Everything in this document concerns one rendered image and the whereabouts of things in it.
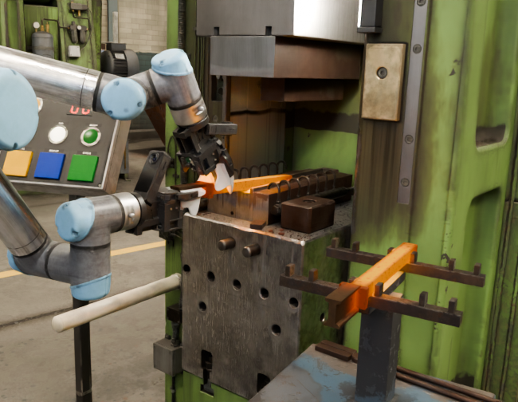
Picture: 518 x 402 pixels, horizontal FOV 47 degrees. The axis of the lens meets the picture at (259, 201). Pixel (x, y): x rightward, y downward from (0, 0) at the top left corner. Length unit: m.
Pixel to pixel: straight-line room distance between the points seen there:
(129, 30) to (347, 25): 8.97
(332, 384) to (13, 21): 5.27
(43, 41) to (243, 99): 4.54
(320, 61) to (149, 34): 9.13
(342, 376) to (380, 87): 0.64
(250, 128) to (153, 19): 8.97
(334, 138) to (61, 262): 1.01
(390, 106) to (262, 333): 0.62
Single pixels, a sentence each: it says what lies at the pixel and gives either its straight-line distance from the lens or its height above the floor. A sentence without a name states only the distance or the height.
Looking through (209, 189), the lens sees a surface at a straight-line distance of 1.36.
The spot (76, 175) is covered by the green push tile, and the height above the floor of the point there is 0.99.
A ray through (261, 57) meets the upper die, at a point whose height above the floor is 1.32.
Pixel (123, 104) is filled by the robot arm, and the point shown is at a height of 1.22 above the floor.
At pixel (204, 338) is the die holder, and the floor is 0.59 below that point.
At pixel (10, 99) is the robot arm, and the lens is 0.91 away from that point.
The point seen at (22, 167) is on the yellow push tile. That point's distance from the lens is 1.78.
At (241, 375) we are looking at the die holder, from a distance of 1.58.
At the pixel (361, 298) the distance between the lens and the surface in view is 0.97.
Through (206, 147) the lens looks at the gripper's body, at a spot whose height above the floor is 1.12.
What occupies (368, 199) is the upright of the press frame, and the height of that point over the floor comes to 0.99.
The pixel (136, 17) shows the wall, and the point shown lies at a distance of 10.54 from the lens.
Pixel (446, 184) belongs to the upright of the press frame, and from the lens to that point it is 1.39.
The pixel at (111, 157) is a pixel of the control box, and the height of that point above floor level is 1.04.
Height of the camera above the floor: 1.29
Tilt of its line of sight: 13 degrees down
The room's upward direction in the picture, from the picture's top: 2 degrees clockwise
